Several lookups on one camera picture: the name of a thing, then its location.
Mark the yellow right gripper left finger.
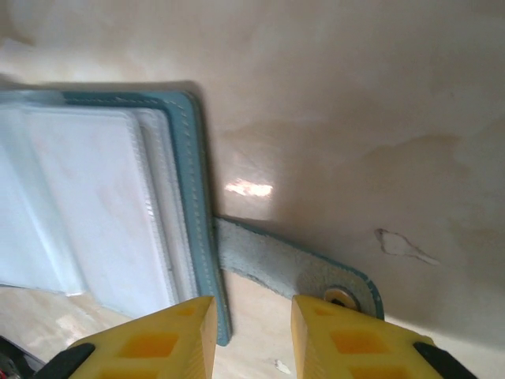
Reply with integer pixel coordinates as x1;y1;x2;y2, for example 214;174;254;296
38;295;219;379

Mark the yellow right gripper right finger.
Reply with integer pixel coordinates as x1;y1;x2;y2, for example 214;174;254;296
290;295;484;379

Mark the blue leather card holder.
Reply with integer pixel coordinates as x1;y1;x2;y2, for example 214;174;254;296
0;81;384;347

